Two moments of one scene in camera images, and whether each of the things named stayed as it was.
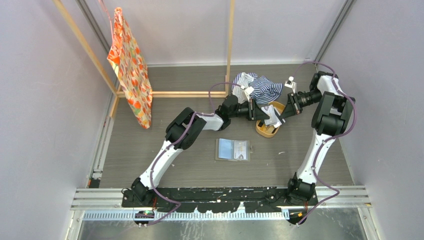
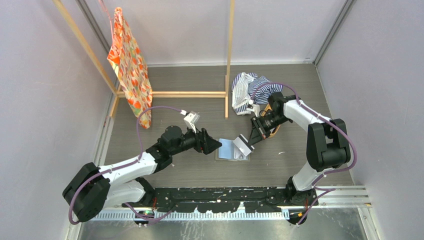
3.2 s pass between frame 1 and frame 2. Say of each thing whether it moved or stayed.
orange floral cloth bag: stayed
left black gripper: moved
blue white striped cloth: stayed
